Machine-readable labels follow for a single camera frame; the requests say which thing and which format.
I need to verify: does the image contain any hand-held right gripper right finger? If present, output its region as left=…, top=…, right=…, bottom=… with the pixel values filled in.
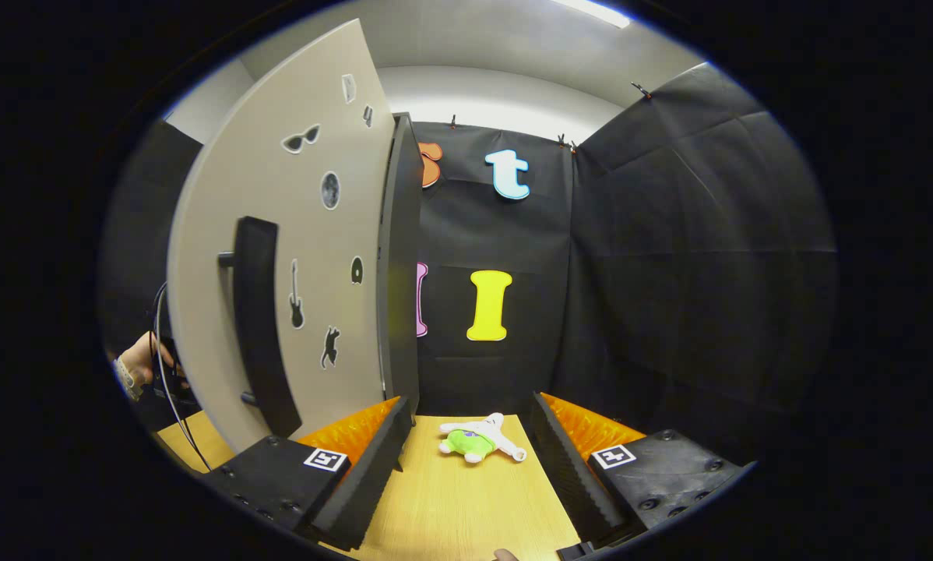
left=530, top=392, right=755, bottom=546

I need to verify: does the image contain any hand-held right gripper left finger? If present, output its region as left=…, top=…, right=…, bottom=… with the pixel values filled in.
left=202, top=396, right=417, bottom=552

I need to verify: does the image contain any black cabinet door handle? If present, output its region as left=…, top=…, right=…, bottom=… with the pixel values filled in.
left=217, top=217, right=304, bottom=439

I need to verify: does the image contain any dark grey cabinet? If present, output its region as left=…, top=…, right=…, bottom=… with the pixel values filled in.
left=377, top=111, right=426, bottom=418

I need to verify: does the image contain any beige cabinet door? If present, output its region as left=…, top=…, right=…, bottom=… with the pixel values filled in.
left=167, top=17, right=397, bottom=454

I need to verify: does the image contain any white and green plush toy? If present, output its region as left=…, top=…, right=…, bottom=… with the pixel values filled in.
left=438, top=413, right=528, bottom=466

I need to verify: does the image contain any black backdrop cloth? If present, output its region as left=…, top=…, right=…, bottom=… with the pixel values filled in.
left=97, top=62, right=837, bottom=468

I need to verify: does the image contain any white wristband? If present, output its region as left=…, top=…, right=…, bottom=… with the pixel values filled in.
left=114, top=357, right=145, bottom=403

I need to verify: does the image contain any long ceiling light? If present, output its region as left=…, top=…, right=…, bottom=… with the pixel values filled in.
left=552, top=0, right=632, bottom=30

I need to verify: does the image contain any thin black cable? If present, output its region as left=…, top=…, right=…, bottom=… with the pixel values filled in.
left=153, top=280, right=212, bottom=472

